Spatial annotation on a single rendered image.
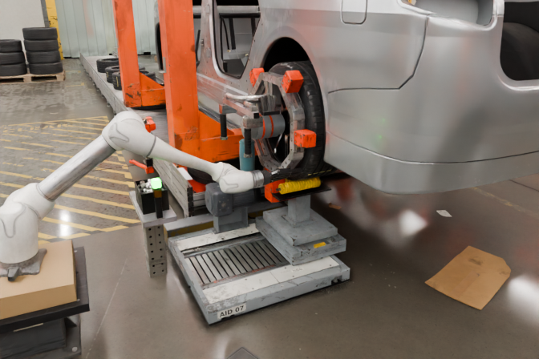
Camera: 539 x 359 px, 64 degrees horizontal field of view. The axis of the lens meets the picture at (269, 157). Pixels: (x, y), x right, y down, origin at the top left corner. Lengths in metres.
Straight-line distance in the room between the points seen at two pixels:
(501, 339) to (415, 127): 1.18
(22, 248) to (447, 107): 1.74
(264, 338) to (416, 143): 1.14
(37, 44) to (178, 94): 7.90
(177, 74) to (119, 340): 1.42
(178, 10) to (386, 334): 1.99
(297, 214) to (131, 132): 1.15
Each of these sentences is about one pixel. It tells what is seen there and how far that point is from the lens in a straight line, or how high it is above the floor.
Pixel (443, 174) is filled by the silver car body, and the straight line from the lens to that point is 1.75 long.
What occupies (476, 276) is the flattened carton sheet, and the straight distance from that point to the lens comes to 2.79.
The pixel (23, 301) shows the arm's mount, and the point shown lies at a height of 0.36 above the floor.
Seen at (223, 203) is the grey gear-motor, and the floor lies 0.32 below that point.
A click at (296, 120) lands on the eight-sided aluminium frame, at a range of 2.11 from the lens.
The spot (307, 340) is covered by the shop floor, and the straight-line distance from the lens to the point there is 2.16.
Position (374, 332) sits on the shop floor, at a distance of 2.25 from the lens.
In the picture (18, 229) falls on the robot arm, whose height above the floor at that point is 0.61.
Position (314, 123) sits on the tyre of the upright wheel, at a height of 0.92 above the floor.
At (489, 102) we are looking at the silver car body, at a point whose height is 1.14.
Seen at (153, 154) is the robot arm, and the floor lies 0.85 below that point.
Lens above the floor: 1.45
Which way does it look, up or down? 19 degrees down
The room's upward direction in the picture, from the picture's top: straight up
